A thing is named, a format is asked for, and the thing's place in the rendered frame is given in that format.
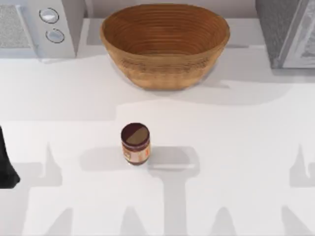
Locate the dark red jar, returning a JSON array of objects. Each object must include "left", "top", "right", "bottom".
[{"left": 120, "top": 122, "right": 151, "bottom": 167}]

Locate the brown woven basket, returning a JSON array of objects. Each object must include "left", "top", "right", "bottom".
[{"left": 99, "top": 3, "right": 231, "bottom": 91}]

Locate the pale microwave oven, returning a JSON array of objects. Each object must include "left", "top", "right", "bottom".
[{"left": 0, "top": 0, "right": 87, "bottom": 60}]

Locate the round grey microwave knob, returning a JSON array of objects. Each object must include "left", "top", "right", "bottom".
[
  {"left": 45, "top": 28, "right": 65, "bottom": 44},
  {"left": 39, "top": 7, "right": 60, "bottom": 24}
]

